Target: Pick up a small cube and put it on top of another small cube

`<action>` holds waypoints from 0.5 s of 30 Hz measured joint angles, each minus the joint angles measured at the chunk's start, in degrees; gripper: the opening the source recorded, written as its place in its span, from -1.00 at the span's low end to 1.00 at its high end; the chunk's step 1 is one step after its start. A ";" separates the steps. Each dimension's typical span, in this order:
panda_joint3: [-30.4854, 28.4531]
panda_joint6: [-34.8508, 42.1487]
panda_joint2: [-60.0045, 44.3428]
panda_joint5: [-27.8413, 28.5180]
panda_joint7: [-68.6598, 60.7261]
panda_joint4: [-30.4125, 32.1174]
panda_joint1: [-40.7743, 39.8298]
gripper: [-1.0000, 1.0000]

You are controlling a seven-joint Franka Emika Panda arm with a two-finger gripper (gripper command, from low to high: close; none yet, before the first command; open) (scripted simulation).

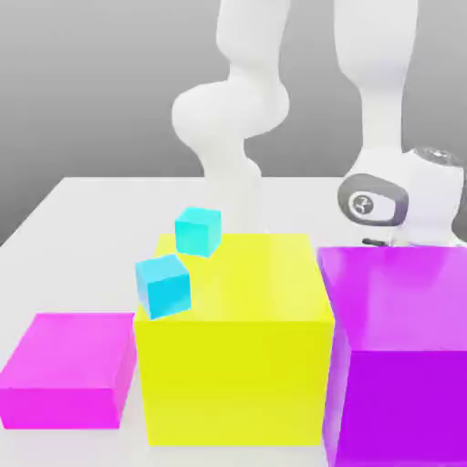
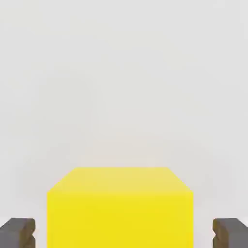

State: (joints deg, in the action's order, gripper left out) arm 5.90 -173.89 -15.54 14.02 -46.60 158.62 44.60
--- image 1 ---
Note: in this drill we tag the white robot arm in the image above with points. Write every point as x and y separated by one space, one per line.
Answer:
233 109

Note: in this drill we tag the small turquoise cube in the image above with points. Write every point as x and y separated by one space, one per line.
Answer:
195 233

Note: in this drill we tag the small sky blue cube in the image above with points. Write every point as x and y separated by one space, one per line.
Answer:
168 292

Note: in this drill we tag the large yellow box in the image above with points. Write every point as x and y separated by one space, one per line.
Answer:
237 346

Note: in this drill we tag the large purple box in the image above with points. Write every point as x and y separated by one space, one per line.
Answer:
401 346

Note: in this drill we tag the large magenta box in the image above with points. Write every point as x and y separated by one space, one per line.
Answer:
69 365

